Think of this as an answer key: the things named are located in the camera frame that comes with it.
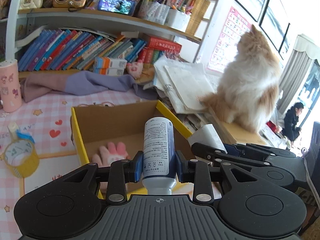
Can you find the pink cylinder with stickers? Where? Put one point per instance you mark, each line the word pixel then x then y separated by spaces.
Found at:
pixel 10 87

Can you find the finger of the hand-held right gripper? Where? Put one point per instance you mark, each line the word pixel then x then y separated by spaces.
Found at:
pixel 205 151
pixel 230 149

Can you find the row of colourful books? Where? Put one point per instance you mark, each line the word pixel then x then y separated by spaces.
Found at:
pixel 62 50

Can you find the white storage box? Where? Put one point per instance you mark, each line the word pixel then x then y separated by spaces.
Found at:
pixel 177 21

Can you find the white holder with markers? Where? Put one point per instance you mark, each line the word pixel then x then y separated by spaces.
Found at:
pixel 155 12

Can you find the phone with lit screen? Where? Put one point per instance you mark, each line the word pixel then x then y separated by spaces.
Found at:
pixel 116 5

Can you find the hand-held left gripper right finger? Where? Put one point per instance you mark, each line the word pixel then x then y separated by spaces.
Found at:
pixel 179 167

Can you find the white spray bottle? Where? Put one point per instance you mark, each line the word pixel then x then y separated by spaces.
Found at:
pixel 158 150

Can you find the pink fluffy glove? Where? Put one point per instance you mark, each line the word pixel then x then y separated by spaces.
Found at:
pixel 112 153

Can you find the pile of white papers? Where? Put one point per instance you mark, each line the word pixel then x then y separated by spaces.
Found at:
pixel 185 85

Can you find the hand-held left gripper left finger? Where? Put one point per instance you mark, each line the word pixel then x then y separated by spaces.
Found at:
pixel 138 167

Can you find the white paper roll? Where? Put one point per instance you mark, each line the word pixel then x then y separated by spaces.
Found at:
pixel 205 135

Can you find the pink pig plush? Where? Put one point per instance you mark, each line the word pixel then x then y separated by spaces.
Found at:
pixel 135 68

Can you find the white shelf unit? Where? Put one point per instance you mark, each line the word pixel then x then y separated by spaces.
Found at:
pixel 75 17

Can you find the pink checked tablecloth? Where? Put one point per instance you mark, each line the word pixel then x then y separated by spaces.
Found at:
pixel 50 112

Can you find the blue plastic piece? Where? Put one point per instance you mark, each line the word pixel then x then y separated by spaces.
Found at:
pixel 23 135

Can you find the yellow cardboard box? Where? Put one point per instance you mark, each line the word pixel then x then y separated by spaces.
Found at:
pixel 112 125

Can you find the pink purple cloth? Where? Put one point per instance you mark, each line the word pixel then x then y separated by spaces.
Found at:
pixel 87 82

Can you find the orange white carton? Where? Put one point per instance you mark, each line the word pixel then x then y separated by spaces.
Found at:
pixel 111 62
pixel 110 71

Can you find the yellow tape roll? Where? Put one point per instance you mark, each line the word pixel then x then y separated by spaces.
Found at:
pixel 30 165

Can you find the pink wall poster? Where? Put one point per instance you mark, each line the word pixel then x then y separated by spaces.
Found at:
pixel 225 42

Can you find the orange white cat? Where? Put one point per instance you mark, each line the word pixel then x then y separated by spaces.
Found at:
pixel 250 85

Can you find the row of yellow notebooks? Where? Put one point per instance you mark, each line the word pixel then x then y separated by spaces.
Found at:
pixel 197 15

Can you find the grey curtain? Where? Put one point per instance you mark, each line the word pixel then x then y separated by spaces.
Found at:
pixel 297 70

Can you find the brown cardboard carton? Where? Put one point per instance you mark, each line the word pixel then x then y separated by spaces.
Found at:
pixel 240 132

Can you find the thick red dictionary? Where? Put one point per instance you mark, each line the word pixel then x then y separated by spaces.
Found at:
pixel 162 44

